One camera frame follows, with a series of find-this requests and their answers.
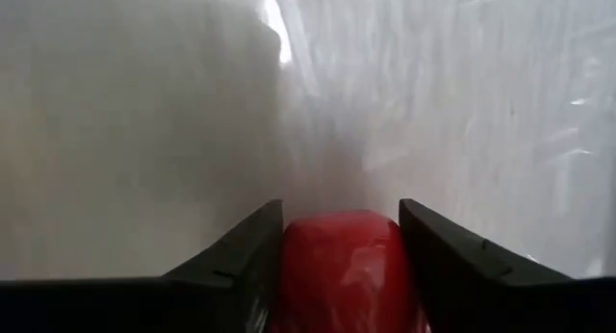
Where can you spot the glossy crimson red pepper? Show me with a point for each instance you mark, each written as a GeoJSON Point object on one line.
{"type": "Point", "coordinates": [344, 275]}

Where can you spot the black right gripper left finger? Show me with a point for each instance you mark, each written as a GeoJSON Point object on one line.
{"type": "Point", "coordinates": [202, 299]}

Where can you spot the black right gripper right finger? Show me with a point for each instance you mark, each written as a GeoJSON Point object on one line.
{"type": "Point", "coordinates": [481, 294]}

